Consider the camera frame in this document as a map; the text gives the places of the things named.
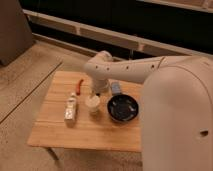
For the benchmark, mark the cream ceramic cup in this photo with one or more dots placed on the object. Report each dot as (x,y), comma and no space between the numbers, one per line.
(92,102)

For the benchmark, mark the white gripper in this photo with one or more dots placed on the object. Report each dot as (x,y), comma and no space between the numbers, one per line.
(99,86)

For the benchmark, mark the blue sponge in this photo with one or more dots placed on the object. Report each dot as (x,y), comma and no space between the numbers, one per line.
(115,88)

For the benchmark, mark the wooden table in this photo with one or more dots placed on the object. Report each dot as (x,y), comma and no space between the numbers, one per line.
(88,132)

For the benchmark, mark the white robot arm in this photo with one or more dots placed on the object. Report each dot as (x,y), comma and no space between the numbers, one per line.
(176,107)

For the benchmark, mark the brown cabinet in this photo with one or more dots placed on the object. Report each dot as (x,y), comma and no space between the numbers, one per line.
(15,33)

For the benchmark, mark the dark ceramic bowl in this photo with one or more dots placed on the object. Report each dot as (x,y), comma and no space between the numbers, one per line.
(122,108)

